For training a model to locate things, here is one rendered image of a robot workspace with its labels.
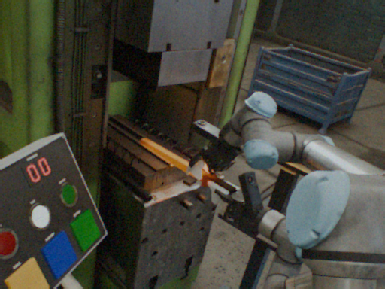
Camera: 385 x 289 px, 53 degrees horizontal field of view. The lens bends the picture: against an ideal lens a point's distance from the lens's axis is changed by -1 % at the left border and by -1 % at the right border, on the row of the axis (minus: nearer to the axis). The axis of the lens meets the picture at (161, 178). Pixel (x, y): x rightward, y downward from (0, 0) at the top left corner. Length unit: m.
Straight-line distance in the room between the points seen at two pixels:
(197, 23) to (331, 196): 0.71
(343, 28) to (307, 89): 4.64
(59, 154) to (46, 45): 0.29
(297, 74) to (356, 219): 4.49
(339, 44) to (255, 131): 8.61
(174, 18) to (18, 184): 0.57
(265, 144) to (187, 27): 0.39
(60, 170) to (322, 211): 0.57
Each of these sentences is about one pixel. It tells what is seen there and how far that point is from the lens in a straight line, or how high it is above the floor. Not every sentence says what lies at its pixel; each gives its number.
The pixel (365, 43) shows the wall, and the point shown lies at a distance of 9.25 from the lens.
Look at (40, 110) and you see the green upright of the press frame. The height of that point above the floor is 1.19.
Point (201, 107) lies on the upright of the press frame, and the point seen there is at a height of 1.10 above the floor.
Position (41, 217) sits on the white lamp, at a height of 1.09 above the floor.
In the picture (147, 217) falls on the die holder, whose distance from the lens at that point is 1.22.
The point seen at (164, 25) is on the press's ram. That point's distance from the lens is 1.05.
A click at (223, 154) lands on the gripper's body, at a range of 1.10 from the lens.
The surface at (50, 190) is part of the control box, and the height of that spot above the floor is 1.12.
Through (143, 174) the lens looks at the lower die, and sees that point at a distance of 1.22.
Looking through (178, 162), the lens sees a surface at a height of 1.02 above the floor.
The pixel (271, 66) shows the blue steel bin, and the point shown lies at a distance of 5.19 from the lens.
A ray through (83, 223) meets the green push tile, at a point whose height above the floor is 1.03.
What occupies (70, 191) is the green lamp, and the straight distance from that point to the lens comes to 0.90.
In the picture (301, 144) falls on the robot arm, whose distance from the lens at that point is 0.98.
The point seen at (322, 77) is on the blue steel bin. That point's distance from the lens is 4.90.
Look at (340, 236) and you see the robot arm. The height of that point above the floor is 1.30.
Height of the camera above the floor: 1.60
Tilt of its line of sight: 31 degrees down
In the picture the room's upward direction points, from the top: 9 degrees clockwise
